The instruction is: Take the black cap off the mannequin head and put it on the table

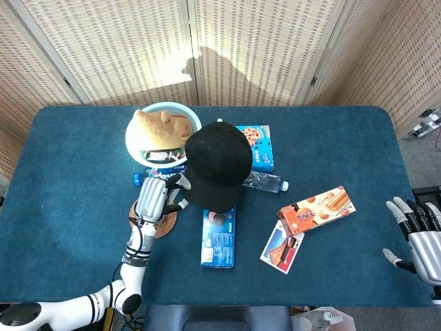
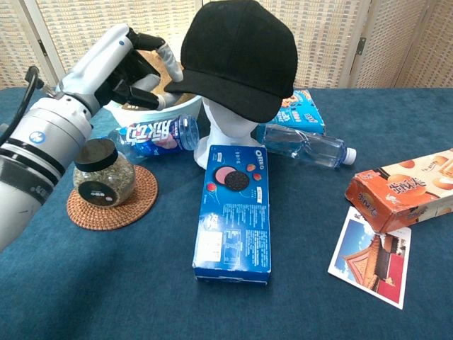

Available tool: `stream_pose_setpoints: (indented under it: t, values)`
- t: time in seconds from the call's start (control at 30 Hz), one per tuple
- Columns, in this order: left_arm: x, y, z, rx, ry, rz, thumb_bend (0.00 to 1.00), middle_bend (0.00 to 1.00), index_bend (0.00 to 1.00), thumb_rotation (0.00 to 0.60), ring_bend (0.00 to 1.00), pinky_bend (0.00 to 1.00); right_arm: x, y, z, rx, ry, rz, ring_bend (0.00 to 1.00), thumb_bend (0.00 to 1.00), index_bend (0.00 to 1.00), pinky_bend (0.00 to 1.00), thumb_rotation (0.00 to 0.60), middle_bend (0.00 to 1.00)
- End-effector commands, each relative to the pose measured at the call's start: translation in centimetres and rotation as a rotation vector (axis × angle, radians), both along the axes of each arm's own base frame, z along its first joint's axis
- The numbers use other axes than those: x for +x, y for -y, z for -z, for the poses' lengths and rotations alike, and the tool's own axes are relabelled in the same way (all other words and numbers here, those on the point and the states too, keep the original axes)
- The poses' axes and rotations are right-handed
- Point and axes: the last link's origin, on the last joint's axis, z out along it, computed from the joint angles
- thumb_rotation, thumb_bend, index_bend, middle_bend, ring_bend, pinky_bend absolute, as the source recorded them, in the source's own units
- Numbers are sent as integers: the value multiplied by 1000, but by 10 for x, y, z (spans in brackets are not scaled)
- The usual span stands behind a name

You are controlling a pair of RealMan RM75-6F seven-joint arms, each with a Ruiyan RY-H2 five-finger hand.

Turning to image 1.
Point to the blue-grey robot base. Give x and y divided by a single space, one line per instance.
217 317

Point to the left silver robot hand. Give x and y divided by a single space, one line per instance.
151 200

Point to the blue Oreo box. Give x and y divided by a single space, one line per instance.
218 241

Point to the palace roof postcard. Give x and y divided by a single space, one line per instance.
279 251

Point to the clear plastic container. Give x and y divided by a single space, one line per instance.
324 320

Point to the black baseball cap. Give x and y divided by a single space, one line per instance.
217 165

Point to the black frame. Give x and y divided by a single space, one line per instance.
427 194

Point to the blue labelled drink bottle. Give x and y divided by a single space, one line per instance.
162 171

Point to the woven rattan coaster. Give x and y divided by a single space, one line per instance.
167 225

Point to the red white small packet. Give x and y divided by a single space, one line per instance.
179 156

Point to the brown plush toy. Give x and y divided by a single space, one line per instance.
155 131

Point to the blue chocolate chip cookie box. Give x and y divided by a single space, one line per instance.
263 155

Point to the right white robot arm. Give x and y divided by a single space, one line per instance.
438 296

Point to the clear empty water bottle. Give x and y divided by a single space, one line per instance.
265 182

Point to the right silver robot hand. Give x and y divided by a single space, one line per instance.
427 248

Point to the pale round bowl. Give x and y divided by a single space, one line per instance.
132 146

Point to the orange wafer roll box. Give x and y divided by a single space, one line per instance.
310 213

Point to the woven folding screen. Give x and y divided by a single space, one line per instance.
120 51

